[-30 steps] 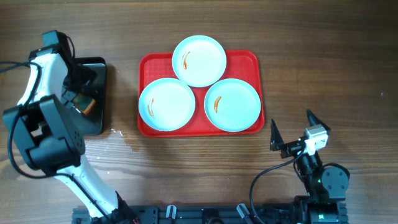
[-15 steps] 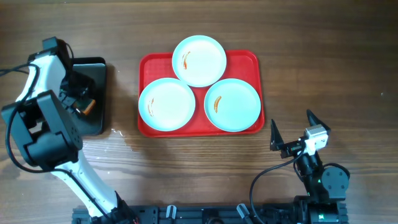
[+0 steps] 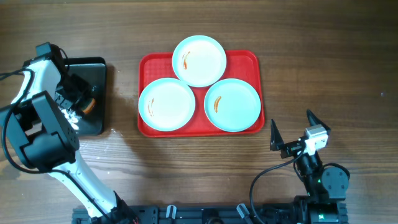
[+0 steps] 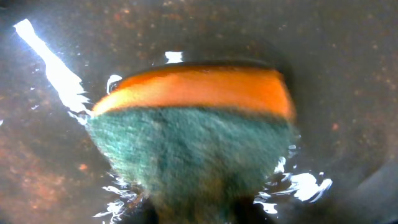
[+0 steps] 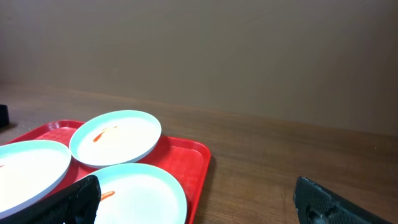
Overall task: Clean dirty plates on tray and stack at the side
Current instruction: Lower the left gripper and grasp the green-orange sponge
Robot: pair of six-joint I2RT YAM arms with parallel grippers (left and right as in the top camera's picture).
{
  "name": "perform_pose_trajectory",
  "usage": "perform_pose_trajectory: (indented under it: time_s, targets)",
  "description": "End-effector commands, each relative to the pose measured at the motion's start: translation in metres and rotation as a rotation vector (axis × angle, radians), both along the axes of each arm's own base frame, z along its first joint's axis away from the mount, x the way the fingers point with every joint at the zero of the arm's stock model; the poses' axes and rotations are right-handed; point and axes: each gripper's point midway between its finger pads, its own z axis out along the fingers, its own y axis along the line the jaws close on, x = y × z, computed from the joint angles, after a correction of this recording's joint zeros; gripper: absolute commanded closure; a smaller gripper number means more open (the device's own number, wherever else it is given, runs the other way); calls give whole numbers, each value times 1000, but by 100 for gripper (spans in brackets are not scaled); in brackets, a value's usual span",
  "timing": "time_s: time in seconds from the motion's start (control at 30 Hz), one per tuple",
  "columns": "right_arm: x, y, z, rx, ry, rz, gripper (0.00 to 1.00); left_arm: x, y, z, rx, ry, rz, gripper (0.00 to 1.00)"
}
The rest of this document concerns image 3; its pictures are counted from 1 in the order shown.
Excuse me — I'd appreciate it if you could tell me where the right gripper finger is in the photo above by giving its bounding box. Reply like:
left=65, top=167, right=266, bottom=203
left=270, top=119, right=284, bottom=151
left=307, top=109, right=331, bottom=131

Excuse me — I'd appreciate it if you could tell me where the green orange sponge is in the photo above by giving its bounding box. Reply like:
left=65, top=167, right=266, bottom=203
left=80, top=98, right=96, bottom=114

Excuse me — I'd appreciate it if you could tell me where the light blue plate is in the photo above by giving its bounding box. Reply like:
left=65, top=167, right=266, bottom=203
left=172, top=35, right=227, bottom=88
left=204, top=78, right=261, bottom=133
left=138, top=78, right=196, bottom=131

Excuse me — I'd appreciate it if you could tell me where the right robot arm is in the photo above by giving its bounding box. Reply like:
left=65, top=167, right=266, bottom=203
left=270, top=110, right=350, bottom=224

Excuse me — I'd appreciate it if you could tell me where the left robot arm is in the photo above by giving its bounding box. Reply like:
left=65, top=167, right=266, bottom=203
left=1, top=42, right=140, bottom=223

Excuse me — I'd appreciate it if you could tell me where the black metal tray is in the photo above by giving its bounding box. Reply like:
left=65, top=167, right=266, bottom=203
left=65, top=57, right=107, bottom=136

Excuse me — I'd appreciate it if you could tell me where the red plastic tray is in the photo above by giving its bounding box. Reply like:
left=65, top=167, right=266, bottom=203
left=137, top=50, right=262, bottom=138

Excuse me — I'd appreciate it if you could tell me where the right black cable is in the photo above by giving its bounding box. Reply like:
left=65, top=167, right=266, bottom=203
left=249, top=142, right=307, bottom=224

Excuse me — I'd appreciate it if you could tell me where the black cable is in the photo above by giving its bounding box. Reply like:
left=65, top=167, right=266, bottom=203
left=0, top=68, right=106, bottom=218
left=249, top=142, right=307, bottom=224

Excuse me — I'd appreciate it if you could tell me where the left black cable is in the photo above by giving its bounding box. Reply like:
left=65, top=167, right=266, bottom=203
left=0, top=68, right=106, bottom=218

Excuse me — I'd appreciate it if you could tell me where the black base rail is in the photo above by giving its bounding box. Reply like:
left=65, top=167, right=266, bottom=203
left=72, top=202, right=348, bottom=224

